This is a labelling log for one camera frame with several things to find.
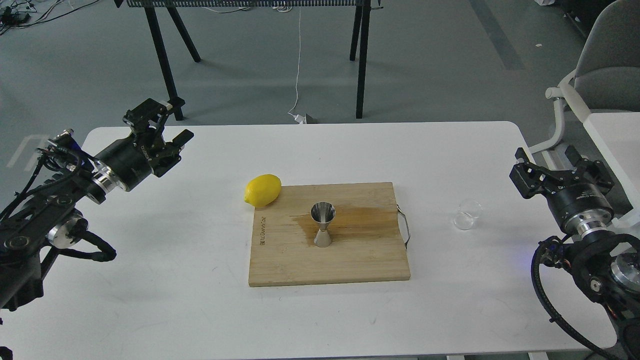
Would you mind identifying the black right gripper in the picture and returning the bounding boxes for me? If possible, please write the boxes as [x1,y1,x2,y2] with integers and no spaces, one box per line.
[509,145,615,235]

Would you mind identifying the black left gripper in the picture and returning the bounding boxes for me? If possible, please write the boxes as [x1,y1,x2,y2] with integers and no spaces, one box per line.
[94,97,195,192]

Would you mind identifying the small clear glass cup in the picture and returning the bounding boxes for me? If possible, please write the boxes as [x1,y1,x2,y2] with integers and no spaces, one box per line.
[452,198,483,231]

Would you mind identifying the steel double jigger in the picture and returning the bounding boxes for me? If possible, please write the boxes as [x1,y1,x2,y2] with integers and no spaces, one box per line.
[310,202,336,248]

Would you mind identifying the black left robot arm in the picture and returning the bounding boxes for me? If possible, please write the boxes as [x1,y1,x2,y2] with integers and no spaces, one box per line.
[1,96,194,312]

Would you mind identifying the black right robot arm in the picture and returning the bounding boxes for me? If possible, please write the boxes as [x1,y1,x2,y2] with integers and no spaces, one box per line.
[509,146,640,360]

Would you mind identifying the grey office chair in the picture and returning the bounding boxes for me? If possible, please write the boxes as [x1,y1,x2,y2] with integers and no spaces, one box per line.
[529,0,640,170]

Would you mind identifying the yellow lemon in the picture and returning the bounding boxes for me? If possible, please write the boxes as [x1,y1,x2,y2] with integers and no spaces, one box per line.
[244,174,282,208]

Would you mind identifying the bamboo cutting board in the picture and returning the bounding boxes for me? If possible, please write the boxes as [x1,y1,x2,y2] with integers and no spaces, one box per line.
[247,182,410,287]

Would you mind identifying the white cable with plug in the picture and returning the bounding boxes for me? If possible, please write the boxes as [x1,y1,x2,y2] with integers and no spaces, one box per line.
[287,6,318,125]

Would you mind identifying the black cables on floor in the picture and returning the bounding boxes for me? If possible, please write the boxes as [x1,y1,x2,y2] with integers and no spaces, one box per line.
[0,0,101,36]

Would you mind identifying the black metal table frame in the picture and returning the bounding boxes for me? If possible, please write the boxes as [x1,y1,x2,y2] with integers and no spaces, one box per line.
[113,0,383,120]

